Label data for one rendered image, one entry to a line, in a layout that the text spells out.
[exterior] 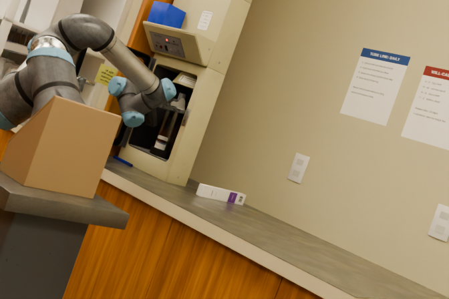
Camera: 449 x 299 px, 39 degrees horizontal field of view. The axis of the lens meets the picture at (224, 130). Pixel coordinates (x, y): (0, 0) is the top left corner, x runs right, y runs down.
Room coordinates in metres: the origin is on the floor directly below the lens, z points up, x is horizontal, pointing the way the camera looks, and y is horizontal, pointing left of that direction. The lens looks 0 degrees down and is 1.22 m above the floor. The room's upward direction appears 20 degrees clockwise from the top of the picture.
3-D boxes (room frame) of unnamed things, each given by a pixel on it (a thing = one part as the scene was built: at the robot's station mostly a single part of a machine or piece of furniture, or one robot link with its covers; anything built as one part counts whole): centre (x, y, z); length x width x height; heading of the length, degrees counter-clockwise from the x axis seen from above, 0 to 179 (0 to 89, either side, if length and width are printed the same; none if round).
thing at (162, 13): (2.55, 0.38, 1.56); 0.10 x 0.10 x 0.09; 48
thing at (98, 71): (2.52, 0.51, 1.19); 0.30 x 0.01 x 0.40; 129
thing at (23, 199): (1.53, 0.37, 0.92); 0.32 x 0.32 x 0.04; 44
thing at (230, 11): (2.62, 0.18, 1.33); 0.32 x 0.25 x 0.77; 48
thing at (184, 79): (2.59, 0.18, 1.34); 0.18 x 0.18 x 0.05
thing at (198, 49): (2.49, 0.30, 1.46); 0.32 x 0.12 x 0.10; 48
